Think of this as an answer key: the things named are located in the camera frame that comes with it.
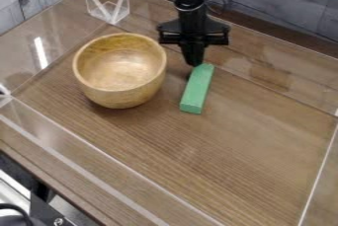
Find clear acrylic corner bracket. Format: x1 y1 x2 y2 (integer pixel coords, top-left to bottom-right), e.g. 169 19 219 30
84 0 129 25

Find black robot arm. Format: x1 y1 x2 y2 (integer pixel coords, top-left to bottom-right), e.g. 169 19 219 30
157 0 231 67

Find black metal table bracket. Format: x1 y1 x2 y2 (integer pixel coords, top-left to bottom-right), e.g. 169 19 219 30
29 183 65 226

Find green rectangular block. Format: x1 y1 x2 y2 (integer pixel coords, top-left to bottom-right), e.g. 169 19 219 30
179 63 215 114

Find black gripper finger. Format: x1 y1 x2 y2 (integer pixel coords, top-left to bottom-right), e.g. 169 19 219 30
192 42 204 66
179 43 192 66

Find wooden bowl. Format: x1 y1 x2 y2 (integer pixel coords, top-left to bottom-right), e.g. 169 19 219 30
72 33 168 109

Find black cable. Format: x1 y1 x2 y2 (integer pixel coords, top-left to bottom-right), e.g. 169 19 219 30
0 203 34 226

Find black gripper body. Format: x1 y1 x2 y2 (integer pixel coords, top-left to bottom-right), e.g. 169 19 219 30
157 4 230 45

